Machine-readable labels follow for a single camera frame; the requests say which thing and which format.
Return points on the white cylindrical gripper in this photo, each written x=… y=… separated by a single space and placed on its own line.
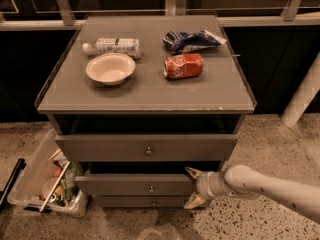
x=202 y=185

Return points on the grey drawer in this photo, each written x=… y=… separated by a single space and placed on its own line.
x=147 y=148
x=141 y=178
x=141 y=201

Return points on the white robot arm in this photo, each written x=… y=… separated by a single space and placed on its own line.
x=240 y=181

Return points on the grey bottom drawer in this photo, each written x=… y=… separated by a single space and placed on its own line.
x=141 y=201

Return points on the grey drawer cabinet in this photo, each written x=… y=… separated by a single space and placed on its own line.
x=215 y=102

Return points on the grey top drawer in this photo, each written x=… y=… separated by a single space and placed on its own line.
x=147 y=148

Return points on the red soda can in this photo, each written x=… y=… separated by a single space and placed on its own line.
x=183 y=66

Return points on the green packet in bin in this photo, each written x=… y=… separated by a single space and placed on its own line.
x=69 y=179

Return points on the orange fruit in bin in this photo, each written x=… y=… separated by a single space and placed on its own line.
x=57 y=171

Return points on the white cup in bin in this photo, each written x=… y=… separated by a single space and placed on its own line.
x=48 y=186

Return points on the clear plastic storage bin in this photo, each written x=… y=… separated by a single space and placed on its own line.
x=27 y=191

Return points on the white bowl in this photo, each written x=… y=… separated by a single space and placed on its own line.
x=110 y=69

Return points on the blue crumpled chip bag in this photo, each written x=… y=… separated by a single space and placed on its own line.
x=183 y=42

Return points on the white plastic bottle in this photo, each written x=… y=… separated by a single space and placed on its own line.
x=127 y=46

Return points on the black bar on floor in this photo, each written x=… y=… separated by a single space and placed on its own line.
x=19 y=166

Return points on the metal railing frame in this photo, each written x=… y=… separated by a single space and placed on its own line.
x=69 y=14

